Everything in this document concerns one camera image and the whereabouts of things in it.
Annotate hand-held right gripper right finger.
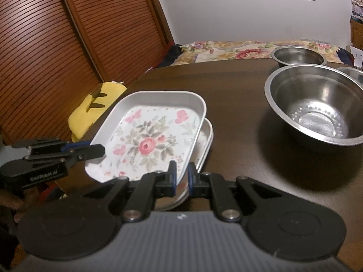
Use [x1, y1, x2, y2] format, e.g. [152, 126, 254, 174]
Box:
[187, 162, 284, 222]

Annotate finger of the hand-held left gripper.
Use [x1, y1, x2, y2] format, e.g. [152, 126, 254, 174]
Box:
[13, 138, 91, 151]
[24, 144, 105, 170]

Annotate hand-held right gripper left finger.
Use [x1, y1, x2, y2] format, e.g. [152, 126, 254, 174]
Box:
[85, 161, 178, 223]

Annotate white floral square plate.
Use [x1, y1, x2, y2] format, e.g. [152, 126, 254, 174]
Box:
[176, 117, 212, 202]
[157, 119, 214, 211]
[84, 91, 207, 183]

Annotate large stainless steel bowl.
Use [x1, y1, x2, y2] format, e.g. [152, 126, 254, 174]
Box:
[264, 64, 363, 147]

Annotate person's left hand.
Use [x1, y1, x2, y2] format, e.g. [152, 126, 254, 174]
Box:
[0, 188, 39, 227]

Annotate red cloth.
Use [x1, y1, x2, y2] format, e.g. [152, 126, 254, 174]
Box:
[40, 182, 67, 202]

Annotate yellow cloth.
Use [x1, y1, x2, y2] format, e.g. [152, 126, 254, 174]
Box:
[68, 82, 127, 142]

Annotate wooden louvered wardrobe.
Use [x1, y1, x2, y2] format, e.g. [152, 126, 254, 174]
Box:
[0, 0, 175, 145]

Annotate dark clothes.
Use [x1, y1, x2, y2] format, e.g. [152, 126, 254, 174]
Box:
[159, 42, 183, 67]

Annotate floral bed sheet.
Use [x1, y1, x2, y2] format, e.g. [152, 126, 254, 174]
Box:
[170, 40, 341, 67]

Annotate dark blue cloth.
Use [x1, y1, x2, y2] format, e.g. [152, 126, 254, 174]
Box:
[337, 47, 355, 66]

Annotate white paper bag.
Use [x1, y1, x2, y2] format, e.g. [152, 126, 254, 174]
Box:
[350, 44, 363, 70]

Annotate wooden cabinet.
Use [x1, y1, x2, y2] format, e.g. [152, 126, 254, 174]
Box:
[349, 18, 363, 51]

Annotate pile of bags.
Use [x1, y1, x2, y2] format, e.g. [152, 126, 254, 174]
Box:
[351, 0, 363, 22]

